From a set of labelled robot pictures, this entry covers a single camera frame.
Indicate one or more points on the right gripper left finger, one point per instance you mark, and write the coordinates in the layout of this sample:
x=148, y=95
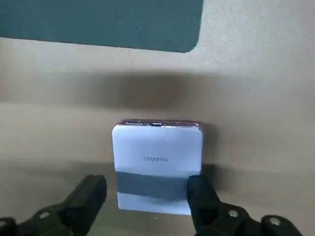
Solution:
x=73, y=211

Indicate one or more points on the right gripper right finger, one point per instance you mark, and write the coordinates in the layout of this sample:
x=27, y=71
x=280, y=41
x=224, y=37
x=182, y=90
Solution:
x=211, y=216

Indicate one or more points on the lilac phone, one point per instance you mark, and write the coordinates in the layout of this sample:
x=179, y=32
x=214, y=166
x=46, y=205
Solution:
x=157, y=147

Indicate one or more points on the black mouse pad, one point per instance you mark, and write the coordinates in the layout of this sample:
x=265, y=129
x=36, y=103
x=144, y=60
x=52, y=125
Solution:
x=98, y=22

